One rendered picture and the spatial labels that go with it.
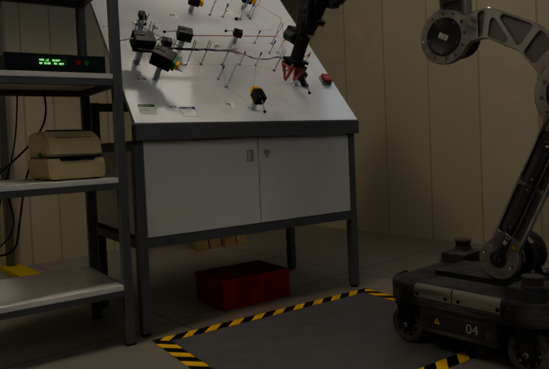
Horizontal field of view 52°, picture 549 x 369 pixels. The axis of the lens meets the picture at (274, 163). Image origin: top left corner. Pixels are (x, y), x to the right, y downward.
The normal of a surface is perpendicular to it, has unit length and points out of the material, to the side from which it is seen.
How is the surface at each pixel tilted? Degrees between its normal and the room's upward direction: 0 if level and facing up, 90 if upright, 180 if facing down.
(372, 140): 90
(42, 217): 90
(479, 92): 90
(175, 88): 50
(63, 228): 90
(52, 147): 72
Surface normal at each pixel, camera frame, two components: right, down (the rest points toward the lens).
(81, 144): 0.56, -0.31
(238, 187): 0.56, 0.00
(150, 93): 0.40, -0.64
